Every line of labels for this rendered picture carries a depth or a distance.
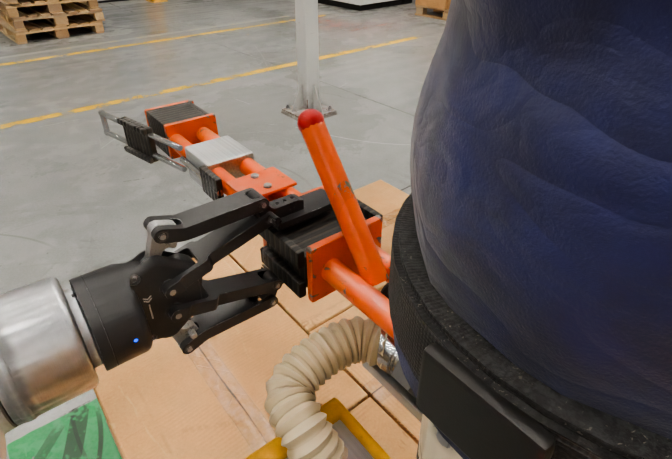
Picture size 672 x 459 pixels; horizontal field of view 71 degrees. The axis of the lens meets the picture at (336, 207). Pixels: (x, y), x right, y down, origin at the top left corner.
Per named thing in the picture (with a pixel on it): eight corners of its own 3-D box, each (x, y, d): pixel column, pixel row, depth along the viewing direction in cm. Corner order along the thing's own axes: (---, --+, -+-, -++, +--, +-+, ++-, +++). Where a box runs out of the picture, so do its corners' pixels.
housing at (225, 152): (259, 182, 60) (256, 151, 58) (210, 199, 57) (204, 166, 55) (233, 163, 65) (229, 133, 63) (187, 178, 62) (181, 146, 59)
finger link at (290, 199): (248, 220, 42) (245, 192, 40) (295, 202, 45) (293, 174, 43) (256, 228, 41) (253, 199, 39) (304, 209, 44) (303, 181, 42)
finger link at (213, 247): (153, 278, 40) (145, 267, 39) (260, 206, 44) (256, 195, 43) (170, 303, 37) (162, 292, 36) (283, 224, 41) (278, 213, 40)
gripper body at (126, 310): (55, 258, 36) (173, 217, 41) (86, 336, 40) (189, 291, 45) (80, 314, 31) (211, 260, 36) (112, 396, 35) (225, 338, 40)
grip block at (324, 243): (386, 264, 46) (389, 214, 43) (305, 308, 41) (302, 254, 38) (334, 226, 52) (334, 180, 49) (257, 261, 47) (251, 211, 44)
